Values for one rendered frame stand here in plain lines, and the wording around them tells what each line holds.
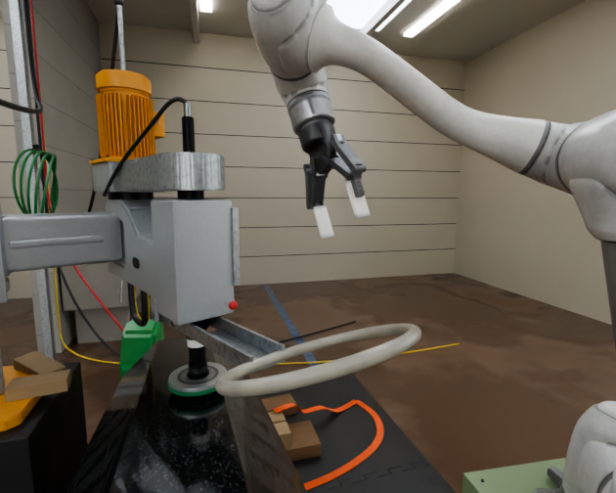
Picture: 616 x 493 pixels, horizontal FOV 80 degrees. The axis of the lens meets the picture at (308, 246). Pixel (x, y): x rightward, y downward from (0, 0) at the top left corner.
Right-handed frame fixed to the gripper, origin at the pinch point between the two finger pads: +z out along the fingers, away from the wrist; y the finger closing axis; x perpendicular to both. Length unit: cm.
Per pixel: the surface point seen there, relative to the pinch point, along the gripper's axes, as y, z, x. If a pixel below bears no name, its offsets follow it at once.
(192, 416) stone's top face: 79, 39, 26
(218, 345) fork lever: 58, 19, 17
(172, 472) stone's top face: 57, 47, 36
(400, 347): -0.9, 25.9, -4.2
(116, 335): 394, -7, 51
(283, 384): 4.9, 25.9, 18.2
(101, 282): 361, -61, 56
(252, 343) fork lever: 60, 21, 6
